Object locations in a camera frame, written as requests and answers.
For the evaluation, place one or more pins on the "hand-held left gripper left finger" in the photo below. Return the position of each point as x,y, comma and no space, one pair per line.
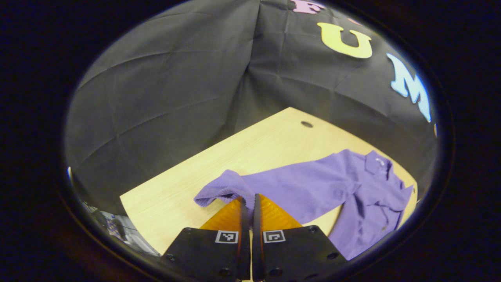
244,235

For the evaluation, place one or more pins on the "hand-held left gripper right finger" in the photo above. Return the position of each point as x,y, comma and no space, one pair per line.
256,235

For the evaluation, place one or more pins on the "purple knitted cardigan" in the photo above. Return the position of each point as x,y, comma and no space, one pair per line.
305,184

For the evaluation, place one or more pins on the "black backdrop cloth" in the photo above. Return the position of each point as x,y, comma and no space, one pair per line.
164,98

